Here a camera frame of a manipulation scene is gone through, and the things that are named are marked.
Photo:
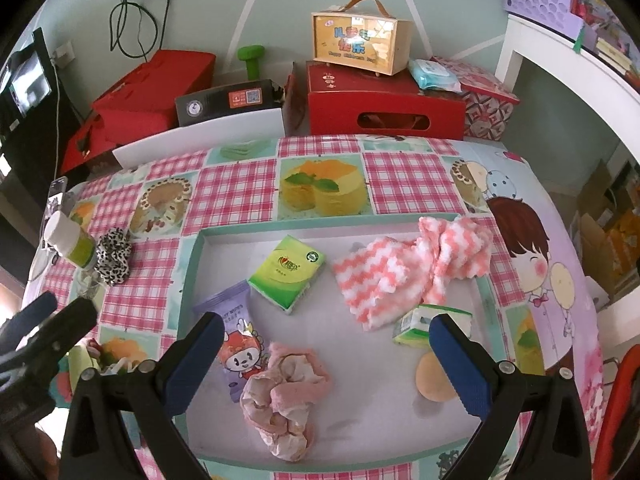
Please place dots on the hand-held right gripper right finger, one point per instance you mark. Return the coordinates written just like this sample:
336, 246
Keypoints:
460, 370

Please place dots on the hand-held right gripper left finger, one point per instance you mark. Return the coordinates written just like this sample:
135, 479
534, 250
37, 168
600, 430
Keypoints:
185, 370

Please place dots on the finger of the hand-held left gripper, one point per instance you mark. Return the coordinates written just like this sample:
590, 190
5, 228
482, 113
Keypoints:
32, 310
65, 325

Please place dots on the round beige puff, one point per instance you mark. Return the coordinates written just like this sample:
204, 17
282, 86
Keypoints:
432, 380

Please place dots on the green white small box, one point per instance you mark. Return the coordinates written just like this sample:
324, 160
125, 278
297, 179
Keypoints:
412, 327

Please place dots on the purple wet wipe packet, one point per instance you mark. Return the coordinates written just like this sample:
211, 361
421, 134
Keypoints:
235, 320

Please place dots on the white tray with teal rim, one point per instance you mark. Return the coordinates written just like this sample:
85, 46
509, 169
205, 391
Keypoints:
350, 410

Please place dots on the pink white striped cloth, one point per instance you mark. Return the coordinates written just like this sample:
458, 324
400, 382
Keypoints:
390, 275

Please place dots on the green tissue packet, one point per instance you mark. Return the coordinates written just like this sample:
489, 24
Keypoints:
287, 272

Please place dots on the clear glass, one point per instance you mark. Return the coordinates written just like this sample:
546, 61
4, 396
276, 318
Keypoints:
89, 282

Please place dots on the white bottle with green label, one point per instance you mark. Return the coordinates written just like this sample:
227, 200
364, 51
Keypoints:
70, 242

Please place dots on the leopard print scrunchie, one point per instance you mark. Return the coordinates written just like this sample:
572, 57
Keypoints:
114, 260

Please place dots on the red chair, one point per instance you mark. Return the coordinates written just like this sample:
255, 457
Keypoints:
617, 410

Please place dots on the red paper bag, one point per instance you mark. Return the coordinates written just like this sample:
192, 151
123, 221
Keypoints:
90, 145

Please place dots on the orange cardboard box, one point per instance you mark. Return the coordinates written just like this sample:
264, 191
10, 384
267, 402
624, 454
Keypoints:
627, 235

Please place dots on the black monitor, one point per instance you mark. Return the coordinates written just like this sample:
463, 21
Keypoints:
27, 85

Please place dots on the white board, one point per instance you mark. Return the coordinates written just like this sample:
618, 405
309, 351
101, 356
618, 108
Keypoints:
200, 135

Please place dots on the red gift box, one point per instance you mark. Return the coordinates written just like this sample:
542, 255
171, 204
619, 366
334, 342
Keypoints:
150, 95

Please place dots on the red patterned tin box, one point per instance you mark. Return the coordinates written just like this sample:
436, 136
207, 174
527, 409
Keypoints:
490, 110

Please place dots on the black box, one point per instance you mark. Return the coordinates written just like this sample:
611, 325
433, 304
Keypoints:
215, 105

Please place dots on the blue wet wipes pack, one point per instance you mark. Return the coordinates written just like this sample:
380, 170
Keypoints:
432, 75

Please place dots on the red box with cut-out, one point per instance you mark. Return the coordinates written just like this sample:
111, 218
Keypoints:
340, 95

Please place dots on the green dumbbell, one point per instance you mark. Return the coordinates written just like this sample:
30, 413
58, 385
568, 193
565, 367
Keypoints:
251, 62

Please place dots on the white desk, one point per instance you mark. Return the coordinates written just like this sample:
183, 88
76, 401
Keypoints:
550, 50

